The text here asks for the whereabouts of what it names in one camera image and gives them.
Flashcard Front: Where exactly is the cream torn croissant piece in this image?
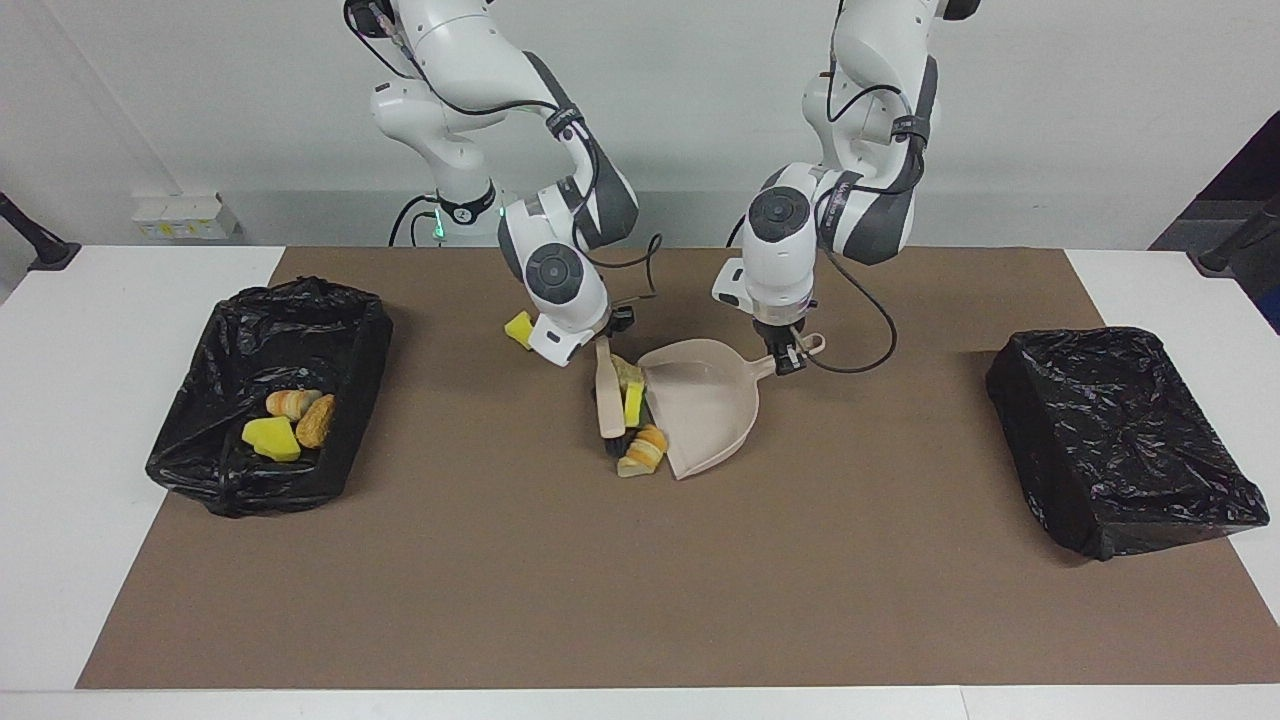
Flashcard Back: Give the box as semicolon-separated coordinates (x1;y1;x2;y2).
616;424;669;479

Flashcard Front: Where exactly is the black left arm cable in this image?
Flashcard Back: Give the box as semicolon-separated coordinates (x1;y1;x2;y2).
800;0;931;375

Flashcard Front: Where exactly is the brown round bread roll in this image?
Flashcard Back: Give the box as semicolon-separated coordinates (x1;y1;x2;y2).
296;393;337;449

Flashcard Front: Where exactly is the brown paper table mat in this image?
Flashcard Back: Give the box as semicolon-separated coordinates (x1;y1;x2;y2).
75;247;1280;690

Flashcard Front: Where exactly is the beige plastic dustpan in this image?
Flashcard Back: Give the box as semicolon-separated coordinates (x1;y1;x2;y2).
640;333;827;481

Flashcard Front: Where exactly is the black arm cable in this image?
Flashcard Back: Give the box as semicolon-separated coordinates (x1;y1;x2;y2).
345;0;663;301
800;0;931;375

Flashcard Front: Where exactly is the white wall socket box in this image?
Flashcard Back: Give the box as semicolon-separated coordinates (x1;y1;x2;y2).
132;193;241;241

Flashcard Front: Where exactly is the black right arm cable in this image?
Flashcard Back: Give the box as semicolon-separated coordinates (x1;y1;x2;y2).
345;0;663;301

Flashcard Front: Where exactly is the black bag lined bin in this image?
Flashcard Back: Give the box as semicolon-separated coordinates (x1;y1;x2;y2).
985;326;1271;562
145;277;394;519

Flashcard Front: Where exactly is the black stand foot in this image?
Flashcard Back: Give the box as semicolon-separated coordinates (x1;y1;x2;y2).
1188;195;1280;276
0;190;83;272

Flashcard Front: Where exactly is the beige handled black bristle brush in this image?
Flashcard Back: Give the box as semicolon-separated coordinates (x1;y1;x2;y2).
594;337;631;458

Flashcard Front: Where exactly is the striped orange croissant piece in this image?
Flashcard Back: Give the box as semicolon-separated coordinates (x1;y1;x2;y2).
265;389;323;421

